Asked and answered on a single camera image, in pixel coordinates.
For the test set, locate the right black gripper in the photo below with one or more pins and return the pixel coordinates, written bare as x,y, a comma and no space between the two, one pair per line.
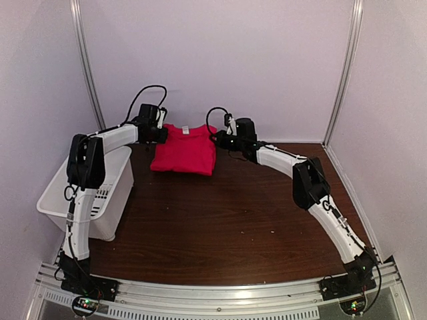
222,142

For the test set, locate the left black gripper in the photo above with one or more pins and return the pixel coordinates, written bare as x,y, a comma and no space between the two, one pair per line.
161,140

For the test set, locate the red garment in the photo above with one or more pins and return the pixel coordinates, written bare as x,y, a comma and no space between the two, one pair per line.
186,150

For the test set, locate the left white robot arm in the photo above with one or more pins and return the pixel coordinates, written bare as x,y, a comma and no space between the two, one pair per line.
86,172

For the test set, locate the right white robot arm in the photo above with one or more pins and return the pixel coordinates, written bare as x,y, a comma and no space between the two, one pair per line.
310,191

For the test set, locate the white plastic laundry bin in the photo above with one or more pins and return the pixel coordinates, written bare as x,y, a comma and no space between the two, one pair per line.
110,199

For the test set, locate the left round circuit board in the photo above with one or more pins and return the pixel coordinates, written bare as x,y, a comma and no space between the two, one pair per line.
84,306

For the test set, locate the round circuit board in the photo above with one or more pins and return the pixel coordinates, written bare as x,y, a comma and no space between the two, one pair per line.
354,306
84,306

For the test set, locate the right round circuit board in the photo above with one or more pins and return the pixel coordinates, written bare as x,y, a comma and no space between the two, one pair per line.
354,306

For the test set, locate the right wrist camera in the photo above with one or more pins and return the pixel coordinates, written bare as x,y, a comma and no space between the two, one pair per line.
230,123

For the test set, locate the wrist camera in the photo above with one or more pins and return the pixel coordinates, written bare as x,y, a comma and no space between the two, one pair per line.
161,115
230,123

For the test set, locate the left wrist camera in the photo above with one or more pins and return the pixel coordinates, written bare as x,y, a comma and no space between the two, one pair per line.
161,115

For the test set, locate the left aluminium frame post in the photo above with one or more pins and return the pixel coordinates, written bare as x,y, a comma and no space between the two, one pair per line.
85,62

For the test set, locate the aluminium frame post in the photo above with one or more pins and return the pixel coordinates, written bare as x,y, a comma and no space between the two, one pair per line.
351,48
85,62

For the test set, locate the front aluminium rail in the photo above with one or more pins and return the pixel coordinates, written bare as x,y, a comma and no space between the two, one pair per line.
289,300

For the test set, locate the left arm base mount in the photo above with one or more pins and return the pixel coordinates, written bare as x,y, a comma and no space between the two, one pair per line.
90,286

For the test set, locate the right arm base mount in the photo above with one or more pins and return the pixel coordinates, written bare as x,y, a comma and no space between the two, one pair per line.
347,285

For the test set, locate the right aluminium frame post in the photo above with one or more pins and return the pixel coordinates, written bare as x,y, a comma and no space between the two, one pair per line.
351,48

